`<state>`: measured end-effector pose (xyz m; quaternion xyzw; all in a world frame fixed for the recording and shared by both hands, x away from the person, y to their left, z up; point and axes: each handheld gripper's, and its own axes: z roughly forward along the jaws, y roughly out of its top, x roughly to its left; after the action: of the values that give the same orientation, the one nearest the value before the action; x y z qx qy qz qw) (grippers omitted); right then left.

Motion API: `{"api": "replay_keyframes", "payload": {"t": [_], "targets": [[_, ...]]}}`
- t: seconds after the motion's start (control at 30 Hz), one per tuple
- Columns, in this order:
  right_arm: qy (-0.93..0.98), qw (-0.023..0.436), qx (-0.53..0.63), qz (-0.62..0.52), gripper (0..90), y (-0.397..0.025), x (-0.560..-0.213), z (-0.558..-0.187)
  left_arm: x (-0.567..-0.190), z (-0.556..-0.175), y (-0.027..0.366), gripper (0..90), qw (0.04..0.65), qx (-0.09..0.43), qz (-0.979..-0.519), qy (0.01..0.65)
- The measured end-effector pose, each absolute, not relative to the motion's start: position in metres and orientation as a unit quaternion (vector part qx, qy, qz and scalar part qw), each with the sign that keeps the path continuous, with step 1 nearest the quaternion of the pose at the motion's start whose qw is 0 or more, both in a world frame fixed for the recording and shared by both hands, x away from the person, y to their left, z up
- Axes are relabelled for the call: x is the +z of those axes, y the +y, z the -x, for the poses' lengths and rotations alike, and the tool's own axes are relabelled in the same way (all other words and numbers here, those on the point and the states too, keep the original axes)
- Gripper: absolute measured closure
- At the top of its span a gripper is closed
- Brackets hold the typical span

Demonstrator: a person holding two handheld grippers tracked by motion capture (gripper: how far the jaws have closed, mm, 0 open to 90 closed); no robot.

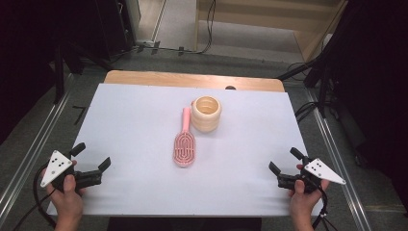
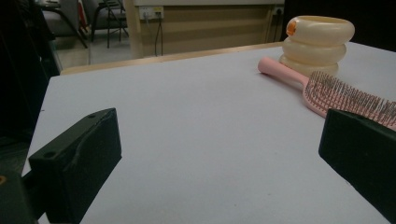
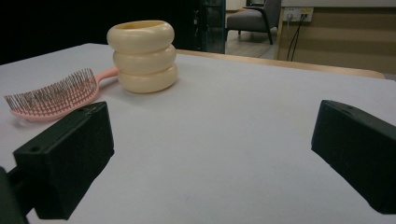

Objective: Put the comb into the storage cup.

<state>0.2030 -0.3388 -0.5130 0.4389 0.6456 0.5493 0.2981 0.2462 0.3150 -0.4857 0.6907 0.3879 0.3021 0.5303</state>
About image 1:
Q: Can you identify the person's left hand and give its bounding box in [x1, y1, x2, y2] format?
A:
[44, 160, 87, 222]

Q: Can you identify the wooden table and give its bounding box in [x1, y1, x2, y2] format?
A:
[103, 69, 286, 93]

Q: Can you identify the metal floor rail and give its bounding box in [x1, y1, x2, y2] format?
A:
[304, 88, 373, 231]
[0, 90, 73, 219]

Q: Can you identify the black stand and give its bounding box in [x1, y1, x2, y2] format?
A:
[277, 52, 333, 119]
[51, 39, 115, 105]

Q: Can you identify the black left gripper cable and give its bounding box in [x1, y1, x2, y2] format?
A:
[33, 164, 58, 228]

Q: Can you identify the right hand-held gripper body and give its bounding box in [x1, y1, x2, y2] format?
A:
[277, 155, 347, 194]

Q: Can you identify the pink hairbrush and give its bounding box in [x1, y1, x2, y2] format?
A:
[172, 106, 196, 168]

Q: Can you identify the thin black cable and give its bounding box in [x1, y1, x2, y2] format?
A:
[12, 188, 57, 231]

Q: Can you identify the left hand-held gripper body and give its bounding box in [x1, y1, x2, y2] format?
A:
[40, 149, 104, 193]

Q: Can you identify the black floor cable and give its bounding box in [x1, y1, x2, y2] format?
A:
[293, 101, 319, 123]

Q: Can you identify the cream ribbed cup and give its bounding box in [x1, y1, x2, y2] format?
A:
[191, 95, 223, 133]

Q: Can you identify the white board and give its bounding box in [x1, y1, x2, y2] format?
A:
[46, 83, 327, 218]

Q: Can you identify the person's right hand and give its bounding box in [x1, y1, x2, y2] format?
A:
[288, 164, 331, 222]

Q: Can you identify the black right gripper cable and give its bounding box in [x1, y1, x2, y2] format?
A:
[311, 184, 339, 231]

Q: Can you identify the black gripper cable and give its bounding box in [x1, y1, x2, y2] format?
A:
[311, 184, 339, 231]
[33, 164, 58, 228]

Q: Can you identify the dark cabinet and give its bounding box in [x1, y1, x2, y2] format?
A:
[94, 0, 138, 61]

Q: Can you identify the black hanging cable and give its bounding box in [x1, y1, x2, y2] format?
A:
[191, 0, 217, 55]

